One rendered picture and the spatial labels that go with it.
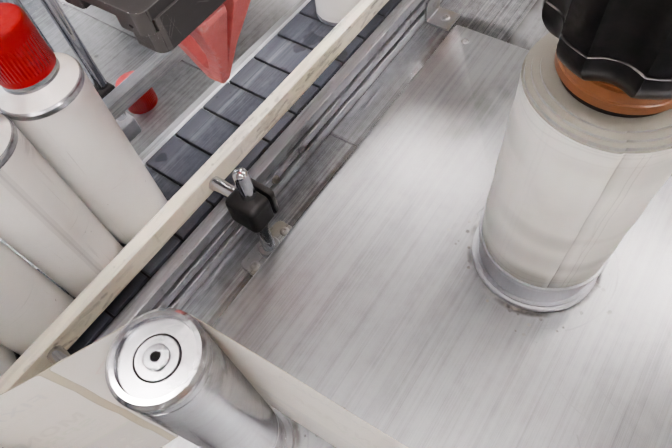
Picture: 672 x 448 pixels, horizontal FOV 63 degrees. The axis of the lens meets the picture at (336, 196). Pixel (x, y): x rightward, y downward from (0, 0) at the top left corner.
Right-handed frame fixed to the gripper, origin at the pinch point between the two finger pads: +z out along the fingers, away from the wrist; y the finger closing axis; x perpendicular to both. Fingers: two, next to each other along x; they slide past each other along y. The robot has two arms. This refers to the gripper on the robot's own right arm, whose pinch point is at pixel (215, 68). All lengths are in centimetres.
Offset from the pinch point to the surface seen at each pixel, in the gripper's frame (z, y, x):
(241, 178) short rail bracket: 6.6, -3.1, -2.6
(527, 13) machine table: 19.0, 36.2, -9.0
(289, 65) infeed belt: 13.6, 12.6, 6.3
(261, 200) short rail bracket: 9.5, -2.8, -3.3
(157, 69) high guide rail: 5.6, 1.2, 9.4
